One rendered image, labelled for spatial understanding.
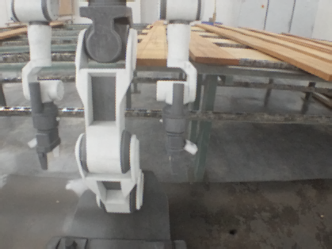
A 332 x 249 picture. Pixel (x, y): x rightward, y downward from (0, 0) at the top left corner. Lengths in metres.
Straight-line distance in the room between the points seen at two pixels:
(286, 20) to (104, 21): 7.02
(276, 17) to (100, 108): 6.88
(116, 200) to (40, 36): 0.65
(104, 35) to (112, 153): 0.34
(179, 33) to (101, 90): 0.29
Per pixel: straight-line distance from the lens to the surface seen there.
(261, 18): 7.15
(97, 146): 0.69
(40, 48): 0.78
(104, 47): 0.68
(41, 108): 0.77
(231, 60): 1.00
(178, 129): 0.71
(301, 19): 7.75
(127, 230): 1.07
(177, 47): 0.69
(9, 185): 1.76
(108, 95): 0.70
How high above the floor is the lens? 1.04
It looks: 27 degrees down
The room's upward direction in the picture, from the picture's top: 3 degrees clockwise
